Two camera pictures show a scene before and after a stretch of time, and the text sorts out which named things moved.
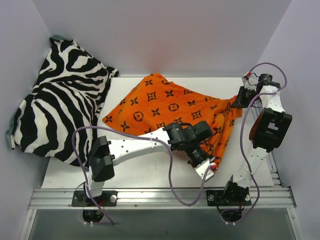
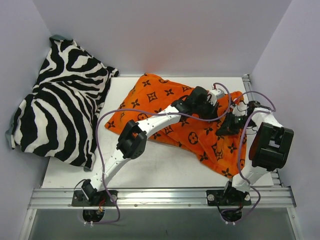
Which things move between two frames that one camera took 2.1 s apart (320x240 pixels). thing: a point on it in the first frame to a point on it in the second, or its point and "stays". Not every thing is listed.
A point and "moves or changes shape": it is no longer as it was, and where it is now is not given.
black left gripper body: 196,157 to 208,110
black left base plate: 107,198 stays
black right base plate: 228,197 stays
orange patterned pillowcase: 156,101 moves or changes shape
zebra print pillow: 68,96 stays
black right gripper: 243,94 to 227,126
